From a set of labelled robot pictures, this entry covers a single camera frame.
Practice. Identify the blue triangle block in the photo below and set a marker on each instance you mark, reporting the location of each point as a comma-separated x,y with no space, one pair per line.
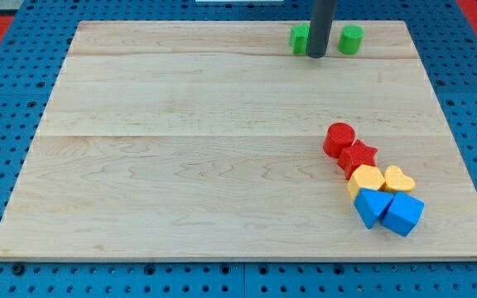
372,205

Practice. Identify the green cylinder block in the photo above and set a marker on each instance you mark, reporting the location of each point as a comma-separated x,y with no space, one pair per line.
351,37

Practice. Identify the yellow heart block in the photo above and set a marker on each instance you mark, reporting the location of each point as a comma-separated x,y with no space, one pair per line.
396,180

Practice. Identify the red star block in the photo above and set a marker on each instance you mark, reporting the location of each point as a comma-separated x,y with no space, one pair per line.
356,155

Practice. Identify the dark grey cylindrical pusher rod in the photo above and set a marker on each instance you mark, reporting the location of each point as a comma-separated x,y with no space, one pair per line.
322,17

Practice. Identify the blue cube block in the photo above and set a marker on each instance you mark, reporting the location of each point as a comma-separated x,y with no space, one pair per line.
403,213

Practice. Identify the red cylinder block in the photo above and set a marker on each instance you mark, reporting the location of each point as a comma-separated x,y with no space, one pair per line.
338,137

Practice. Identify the green star block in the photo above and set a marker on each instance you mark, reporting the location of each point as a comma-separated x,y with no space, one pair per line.
299,38

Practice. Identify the yellow pentagon block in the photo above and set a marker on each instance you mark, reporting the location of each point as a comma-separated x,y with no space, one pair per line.
368,177

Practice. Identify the wooden board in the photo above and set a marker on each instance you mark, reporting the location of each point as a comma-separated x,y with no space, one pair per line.
202,142

